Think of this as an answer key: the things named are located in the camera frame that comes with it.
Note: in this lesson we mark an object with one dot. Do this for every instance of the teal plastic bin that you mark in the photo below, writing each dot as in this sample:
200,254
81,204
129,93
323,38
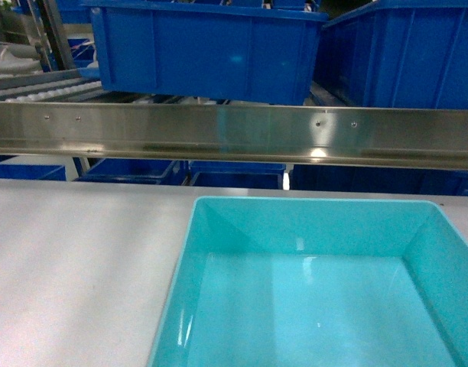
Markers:
313,282

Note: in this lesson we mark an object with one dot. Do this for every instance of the stainless right shelf rack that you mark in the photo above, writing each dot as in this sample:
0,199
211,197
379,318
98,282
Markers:
59,113

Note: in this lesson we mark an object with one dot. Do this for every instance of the blue bin on right shelf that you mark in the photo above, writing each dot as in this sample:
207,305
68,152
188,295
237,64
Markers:
206,50

